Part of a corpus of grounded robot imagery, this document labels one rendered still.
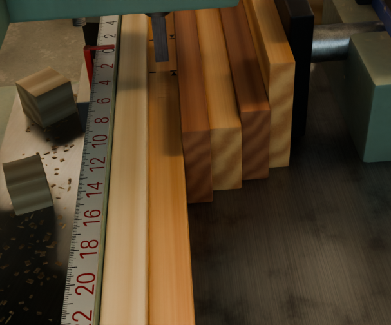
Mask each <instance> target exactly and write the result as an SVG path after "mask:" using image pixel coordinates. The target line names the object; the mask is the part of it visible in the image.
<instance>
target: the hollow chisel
mask: <svg viewBox="0 0 391 325"><path fill-rule="evenodd" d="M151 24H152V31H153V43H154V49H155V62H166V61H169V54H168V46H167V32H166V17H165V16H164V17H157V18H155V17H151Z"/></svg>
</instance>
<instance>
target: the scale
mask: <svg viewBox="0 0 391 325"><path fill-rule="evenodd" d="M118 18H119V16H118V15H110V16H101V17H100V25H99V34H98V39H97V46H102V45H111V44H114V45H115V48H114V49H105V50H96V54H95V64H94V70H93V79H92V85H91V94H90V104H89V110H88V119H87V125H86V134H85V140H84V149H83V155H82V164H81V174H80V179H79V189H78V194H77V204H76V209H75V219H74V225H73V234H72V244H71V249H70V259H69V264H68V274H67V279H66V289H65V294H64V304H63V309H62V319H61V325H93V318H94V309H95V294H96V285H97V270H98V261H99V246H100V231H101V223H102V207H103V199H104V184H105V175H106V160H107V152H108V136H109V128H110V113H111V97H112V89H113V74H114V66H115V50H116V42H117V27H118Z"/></svg>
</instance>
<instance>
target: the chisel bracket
mask: <svg viewBox="0 0 391 325"><path fill-rule="evenodd" d="M238 2H239V0H6V5H7V8H8V13H9V15H10V22H11V23H18V22H28V21H45V20H56V19H73V18H83V17H100V16H110V15H128V14H145V15H147V16H148V17H155V18H157V17H164V16H167V15H168V14H169V13H171V12H172V11H182V10H200V9H210V8H227V7H234V6H237V5H238Z"/></svg>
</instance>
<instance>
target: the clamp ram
mask: <svg viewBox="0 0 391 325"><path fill-rule="evenodd" d="M274 2H275V5H276V7H277V10H278V13H279V16H280V19H281V23H282V25H283V28H284V30H285V34H286V36H287V40H288V42H289V45H290V48H291V51H292V54H293V57H294V60H295V73H294V94H293V106H292V126H291V137H301V136H304V135H305V131H306V123H307V107H308V98H309V83H310V67H311V63H315V62H324V61H342V60H346V59H347V56H348V49H349V40H350V36H351V35H353V34H356V33H366V32H384V31H386V28H385V26H384V23H383V22H382V21H363V22H353V23H336V24H326V25H314V18H315V16H314V13H313V11H312V8H311V7H310V4H309V2H308V0H274Z"/></svg>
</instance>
